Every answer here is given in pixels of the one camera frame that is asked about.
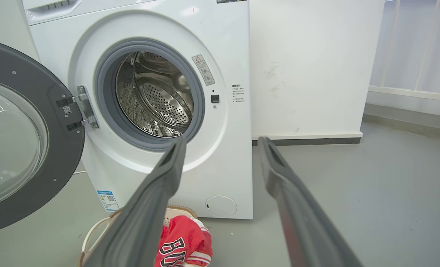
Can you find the white railing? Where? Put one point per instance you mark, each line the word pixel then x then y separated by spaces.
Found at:
pixel 409 94

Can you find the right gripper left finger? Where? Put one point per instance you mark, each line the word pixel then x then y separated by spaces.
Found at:
pixel 142 222

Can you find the grey warning sticker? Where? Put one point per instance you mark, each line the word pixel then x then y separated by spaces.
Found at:
pixel 204 70

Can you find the small printed text sticker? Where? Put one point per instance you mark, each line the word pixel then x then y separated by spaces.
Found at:
pixel 237 93

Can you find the metal door hinge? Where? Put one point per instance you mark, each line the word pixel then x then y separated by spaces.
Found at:
pixel 84 105

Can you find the round black glass washer door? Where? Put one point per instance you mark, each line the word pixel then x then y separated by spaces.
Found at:
pixel 62 159

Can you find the steel washer drum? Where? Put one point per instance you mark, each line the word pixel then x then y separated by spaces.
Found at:
pixel 160 104

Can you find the red basketball jersey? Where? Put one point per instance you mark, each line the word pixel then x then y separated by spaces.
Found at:
pixel 184 237

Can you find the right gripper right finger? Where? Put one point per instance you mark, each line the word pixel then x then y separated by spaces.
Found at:
pixel 305 230

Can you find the blue energy label sticker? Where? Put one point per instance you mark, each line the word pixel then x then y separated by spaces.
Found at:
pixel 108 200

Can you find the white plastic laundry basket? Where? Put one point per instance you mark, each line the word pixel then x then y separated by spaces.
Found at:
pixel 177 213

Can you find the white front-load washing machine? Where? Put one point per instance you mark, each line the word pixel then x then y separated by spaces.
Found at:
pixel 227 155

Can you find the black door lock slot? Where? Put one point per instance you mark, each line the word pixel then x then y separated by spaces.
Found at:
pixel 214 98

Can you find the round white filter cover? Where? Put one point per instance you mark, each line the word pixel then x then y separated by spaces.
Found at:
pixel 221 206

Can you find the white detergent drawer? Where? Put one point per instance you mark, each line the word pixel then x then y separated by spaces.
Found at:
pixel 56 15

